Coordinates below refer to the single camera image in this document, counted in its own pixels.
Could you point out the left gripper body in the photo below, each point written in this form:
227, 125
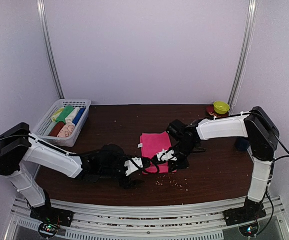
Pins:
126, 184

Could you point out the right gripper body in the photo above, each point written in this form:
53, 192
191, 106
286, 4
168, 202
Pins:
184, 164

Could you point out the pink towel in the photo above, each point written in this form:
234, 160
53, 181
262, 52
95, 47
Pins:
153, 143

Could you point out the orange bunny pattern towel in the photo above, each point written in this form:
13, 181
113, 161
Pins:
67, 130

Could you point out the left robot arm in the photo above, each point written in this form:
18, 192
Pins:
19, 145

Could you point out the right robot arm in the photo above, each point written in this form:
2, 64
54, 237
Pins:
255, 126

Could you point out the dark red plate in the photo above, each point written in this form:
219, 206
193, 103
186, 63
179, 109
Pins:
211, 111

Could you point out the dark blue cup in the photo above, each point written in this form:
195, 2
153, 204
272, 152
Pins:
242, 144

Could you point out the lime green bowl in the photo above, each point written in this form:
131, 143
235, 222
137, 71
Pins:
221, 107

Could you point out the blue rolled towel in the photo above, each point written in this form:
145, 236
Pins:
78, 116

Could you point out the cream rolled towel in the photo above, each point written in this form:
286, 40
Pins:
70, 118

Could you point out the white plastic basket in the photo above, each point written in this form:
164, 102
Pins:
45, 125

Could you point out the green rolled towel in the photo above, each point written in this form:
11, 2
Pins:
67, 110

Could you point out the dark red rolled towel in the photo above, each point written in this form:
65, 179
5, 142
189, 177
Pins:
56, 130

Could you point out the yellow rolled towel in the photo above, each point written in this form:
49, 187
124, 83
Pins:
58, 115

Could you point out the right circuit board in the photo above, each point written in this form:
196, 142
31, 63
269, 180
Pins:
249, 231

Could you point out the circuit board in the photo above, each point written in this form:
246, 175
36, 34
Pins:
48, 230
249, 231

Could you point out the left circuit board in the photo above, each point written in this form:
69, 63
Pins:
48, 230

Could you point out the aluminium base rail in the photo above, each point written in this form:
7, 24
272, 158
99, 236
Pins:
202, 221

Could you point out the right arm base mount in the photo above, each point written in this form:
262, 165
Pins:
242, 215

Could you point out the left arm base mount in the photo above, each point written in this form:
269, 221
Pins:
54, 216

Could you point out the right aluminium frame post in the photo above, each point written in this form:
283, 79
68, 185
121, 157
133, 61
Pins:
245, 49

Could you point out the aluminium frame post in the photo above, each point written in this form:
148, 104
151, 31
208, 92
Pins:
48, 46
245, 49

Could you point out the left aluminium frame post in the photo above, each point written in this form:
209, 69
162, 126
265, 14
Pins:
48, 46

